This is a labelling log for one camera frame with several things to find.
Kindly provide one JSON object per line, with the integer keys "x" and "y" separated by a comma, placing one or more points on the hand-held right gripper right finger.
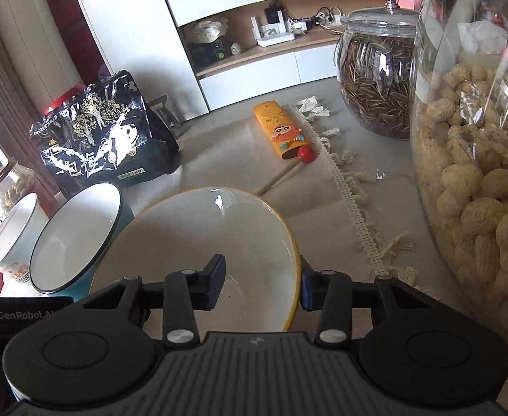
{"x": 307, "y": 286}

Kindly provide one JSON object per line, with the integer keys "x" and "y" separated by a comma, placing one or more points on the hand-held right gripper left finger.
{"x": 217, "y": 281}

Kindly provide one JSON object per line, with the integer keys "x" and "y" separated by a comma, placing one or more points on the yellow-rimmed white bowl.
{"x": 219, "y": 234}

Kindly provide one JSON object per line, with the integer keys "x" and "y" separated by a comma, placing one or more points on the white paper bowl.
{"x": 13, "y": 234}

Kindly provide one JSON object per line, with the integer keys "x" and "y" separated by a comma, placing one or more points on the teal bowl with black rim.
{"x": 76, "y": 234}

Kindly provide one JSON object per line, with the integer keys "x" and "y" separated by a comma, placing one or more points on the beige fringed table cloth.
{"x": 219, "y": 160}

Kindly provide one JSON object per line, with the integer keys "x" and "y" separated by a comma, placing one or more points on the glass jar with gold lid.
{"x": 15, "y": 186}

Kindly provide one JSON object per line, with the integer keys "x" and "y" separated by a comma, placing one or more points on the wooden stick with red ball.
{"x": 304, "y": 153}

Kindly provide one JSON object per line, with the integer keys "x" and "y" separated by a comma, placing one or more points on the dark wooden stool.
{"x": 167, "y": 112}

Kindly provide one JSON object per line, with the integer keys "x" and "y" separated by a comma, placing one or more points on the black printed snack bag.
{"x": 102, "y": 138}

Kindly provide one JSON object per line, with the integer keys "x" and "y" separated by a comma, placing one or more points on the large glass jar of peanuts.
{"x": 475, "y": 182}

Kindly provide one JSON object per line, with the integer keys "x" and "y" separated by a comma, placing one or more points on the glass jar of sunflower seeds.
{"x": 375, "y": 86}

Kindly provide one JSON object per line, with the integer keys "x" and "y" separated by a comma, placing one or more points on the red container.
{"x": 63, "y": 97}

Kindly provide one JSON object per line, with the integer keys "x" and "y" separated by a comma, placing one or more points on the small round clock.
{"x": 235, "y": 48}

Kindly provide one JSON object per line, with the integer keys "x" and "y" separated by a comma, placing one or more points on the white router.
{"x": 275, "y": 37}

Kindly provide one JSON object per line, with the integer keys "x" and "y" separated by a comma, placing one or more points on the white crumpled bag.
{"x": 206, "y": 30}

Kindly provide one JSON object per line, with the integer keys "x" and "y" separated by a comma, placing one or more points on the white power strip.
{"x": 301, "y": 24}

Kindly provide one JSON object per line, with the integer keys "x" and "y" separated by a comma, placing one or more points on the black adapter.
{"x": 275, "y": 13}

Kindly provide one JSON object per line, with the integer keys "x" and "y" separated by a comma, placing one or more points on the white wall cabinet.
{"x": 245, "y": 82}

